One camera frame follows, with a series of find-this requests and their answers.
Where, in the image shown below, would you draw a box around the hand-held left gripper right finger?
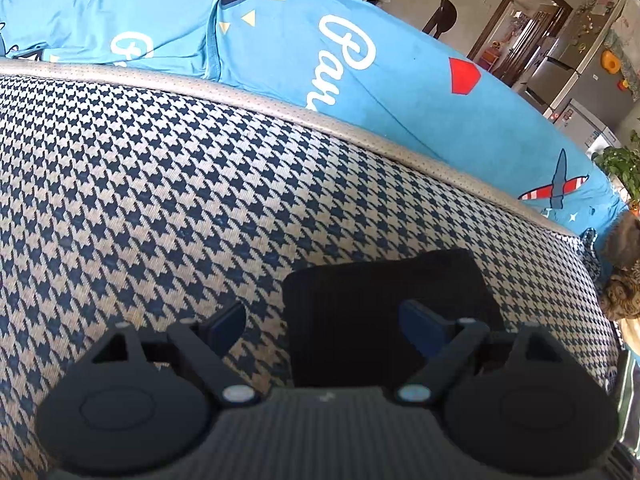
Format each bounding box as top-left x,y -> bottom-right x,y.
394,300 -> 571,407

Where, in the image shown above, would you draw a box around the silver refrigerator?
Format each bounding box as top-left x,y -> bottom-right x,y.
550,0 -> 640,116

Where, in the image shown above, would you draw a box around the houndstooth sofa cushion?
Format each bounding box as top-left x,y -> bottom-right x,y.
0,57 -> 626,480

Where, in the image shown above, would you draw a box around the green potted plant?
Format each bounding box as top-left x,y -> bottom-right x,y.
592,130 -> 640,211

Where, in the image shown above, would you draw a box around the grey fringed cloth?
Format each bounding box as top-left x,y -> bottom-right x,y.
602,212 -> 640,271

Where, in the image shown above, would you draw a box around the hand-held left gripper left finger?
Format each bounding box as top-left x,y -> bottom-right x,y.
90,302 -> 261,407

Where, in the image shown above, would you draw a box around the black pants white stripes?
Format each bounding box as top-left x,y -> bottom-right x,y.
282,249 -> 506,388

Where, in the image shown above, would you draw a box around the white chest freezer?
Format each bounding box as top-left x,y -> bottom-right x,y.
547,99 -> 621,151

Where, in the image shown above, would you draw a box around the blue printed sofa cover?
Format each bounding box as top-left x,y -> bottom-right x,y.
0,0 -> 628,241

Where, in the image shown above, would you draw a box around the brown patterned cloth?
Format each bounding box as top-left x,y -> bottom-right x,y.
602,265 -> 640,321

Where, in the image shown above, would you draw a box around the wooden door frame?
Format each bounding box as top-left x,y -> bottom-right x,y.
467,0 -> 573,86

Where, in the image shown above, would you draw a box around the dark chair back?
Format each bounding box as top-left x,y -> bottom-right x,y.
422,0 -> 458,41

